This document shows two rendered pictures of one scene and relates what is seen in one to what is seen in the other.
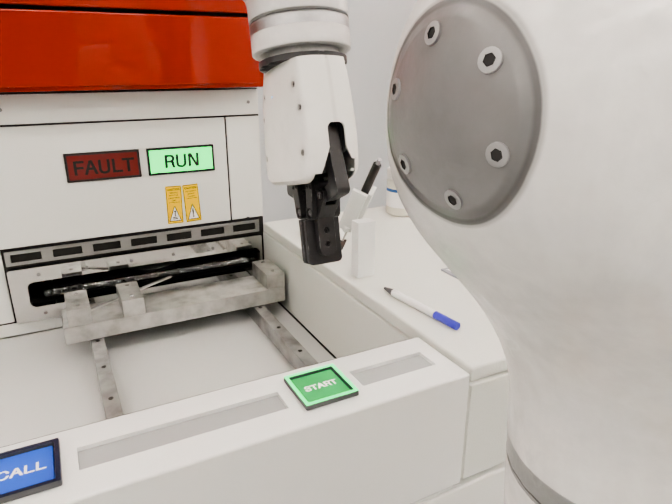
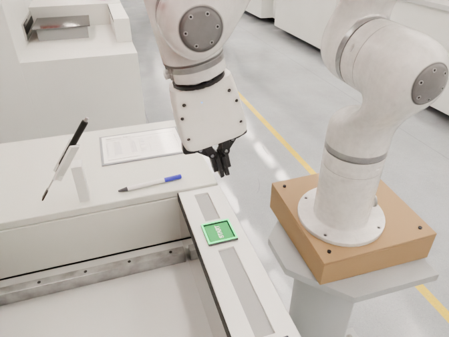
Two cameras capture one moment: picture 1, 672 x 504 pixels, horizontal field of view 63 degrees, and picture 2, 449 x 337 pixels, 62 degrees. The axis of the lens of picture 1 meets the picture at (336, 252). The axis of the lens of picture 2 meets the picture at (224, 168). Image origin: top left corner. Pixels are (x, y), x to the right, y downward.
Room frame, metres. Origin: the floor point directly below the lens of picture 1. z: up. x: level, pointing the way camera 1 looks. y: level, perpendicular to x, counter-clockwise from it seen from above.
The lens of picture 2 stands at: (0.37, 0.53, 1.45)
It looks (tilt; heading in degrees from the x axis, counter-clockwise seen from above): 33 degrees down; 279
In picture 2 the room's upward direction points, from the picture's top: straight up
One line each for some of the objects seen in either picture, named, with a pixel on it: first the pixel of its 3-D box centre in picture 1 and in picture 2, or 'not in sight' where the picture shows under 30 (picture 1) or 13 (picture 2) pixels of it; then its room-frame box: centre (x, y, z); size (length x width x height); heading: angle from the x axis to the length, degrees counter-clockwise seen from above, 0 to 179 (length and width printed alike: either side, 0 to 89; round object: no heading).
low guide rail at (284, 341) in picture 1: (289, 346); (64, 281); (0.78, 0.07, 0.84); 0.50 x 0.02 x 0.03; 27
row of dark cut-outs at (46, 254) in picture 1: (144, 240); not in sight; (0.95, 0.35, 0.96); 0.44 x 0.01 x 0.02; 117
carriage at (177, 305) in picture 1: (179, 304); not in sight; (0.87, 0.27, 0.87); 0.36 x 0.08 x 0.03; 117
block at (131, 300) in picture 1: (130, 297); not in sight; (0.84, 0.34, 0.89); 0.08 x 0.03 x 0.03; 27
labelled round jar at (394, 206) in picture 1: (403, 190); not in sight; (1.12, -0.14, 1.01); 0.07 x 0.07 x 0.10
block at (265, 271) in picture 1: (267, 273); not in sight; (0.95, 0.13, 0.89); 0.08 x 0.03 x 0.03; 27
